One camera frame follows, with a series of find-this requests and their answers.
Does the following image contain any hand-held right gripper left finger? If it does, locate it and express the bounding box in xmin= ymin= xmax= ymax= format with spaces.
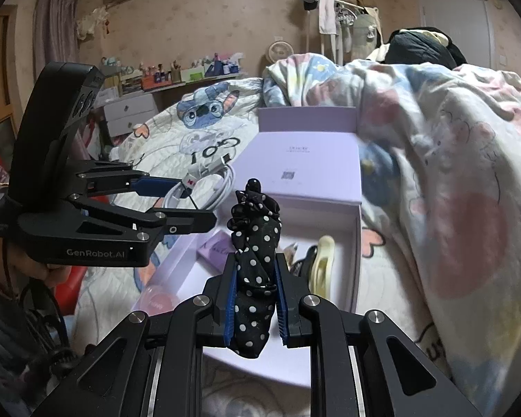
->
xmin=26 ymin=264 xmax=239 ymax=417

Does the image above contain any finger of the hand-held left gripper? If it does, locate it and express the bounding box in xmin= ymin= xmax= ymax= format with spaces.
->
xmin=67 ymin=195 xmax=218 ymax=240
xmin=72 ymin=161 xmax=187 ymax=198

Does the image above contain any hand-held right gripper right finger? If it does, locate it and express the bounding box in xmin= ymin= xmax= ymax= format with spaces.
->
xmin=273 ymin=264 xmax=482 ymax=417

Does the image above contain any purple signed card packet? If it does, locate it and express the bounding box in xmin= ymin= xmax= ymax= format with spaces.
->
xmin=196 ymin=231 xmax=236 ymax=272

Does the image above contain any white charging cable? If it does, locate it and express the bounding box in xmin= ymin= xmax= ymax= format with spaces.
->
xmin=163 ymin=152 xmax=236 ymax=210

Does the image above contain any black hair clip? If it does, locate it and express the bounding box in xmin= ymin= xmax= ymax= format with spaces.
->
xmin=292 ymin=245 xmax=320 ymax=279

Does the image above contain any cream claw hair clip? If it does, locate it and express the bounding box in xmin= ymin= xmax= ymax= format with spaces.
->
xmin=308 ymin=235 xmax=336 ymax=300

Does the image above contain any metal charm keychain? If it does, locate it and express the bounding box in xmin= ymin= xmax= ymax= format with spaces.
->
xmin=286 ymin=241 xmax=302 ymax=270

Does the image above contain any black polka dot scrunchie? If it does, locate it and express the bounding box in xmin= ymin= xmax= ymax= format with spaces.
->
xmin=226 ymin=177 xmax=284 ymax=360

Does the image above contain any pink round case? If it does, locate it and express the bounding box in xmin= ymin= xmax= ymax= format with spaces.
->
xmin=140 ymin=284 xmax=181 ymax=316

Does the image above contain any lavender gift box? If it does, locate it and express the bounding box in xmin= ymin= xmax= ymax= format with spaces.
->
xmin=145 ymin=105 xmax=365 ymax=389

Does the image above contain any person's left forearm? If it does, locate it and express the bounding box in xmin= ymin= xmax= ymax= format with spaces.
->
xmin=0 ymin=235 xmax=66 ymax=404

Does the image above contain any person's left hand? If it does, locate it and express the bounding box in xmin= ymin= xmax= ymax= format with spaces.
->
xmin=13 ymin=261 xmax=76 ymax=289

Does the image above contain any white printed quilted bedspread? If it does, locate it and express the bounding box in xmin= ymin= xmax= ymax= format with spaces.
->
xmin=67 ymin=76 xmax=456 ymax=417

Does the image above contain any white drawer unit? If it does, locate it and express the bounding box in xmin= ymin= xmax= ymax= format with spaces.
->
xmin=102 ymin=93 xmax=159 ymax=133

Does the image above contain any pale purple curtain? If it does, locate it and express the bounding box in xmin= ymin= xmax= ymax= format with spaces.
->
xmin=32 ymin=0 xmax=80 ymax=68

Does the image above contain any white dried flower bunch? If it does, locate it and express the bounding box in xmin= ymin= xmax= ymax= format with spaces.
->
xmin=78 ymin=6 xmax=109 ymax=40

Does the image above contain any red stool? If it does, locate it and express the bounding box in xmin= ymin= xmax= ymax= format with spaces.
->
xmin=48 ymin=265 xmax=90 ymax=309

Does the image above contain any blue desktop organizer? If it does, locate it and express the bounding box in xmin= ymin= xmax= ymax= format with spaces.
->
xmin=203 ymin=54 xmax=241 ymax=76

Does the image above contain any white electric fan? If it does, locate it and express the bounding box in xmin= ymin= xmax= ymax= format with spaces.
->
xmin=267 ymin=40 xmax=295 ymax=67

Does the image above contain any white clothes rack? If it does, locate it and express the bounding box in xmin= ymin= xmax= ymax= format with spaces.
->
xmin=306 ymin=0 xmax=383 ymax=66

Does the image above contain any floral duvet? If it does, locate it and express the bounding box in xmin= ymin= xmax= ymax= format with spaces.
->
xmin=263 ymin=52 xmax=521 ymax=400

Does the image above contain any white hanging garment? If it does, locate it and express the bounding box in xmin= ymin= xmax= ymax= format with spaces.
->
xmin=317 ymin=0 xmax=338 ymax=35

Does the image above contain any grey hanging garment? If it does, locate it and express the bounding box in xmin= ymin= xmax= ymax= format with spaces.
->
xmin=352 ymin=13 xmax=380 ymax=59

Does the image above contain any black clothes pile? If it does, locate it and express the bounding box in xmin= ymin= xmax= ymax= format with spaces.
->
xmin=367 ymin=27 xmax=467 ymax=70

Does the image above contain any white door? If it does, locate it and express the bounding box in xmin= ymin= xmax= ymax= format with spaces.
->
xmin=417 ymin=0 xmax=493 ymax=70

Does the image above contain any black cable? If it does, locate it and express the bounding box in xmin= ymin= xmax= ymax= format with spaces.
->
xmin=19 ymin=280 xmax=96 ymax=383

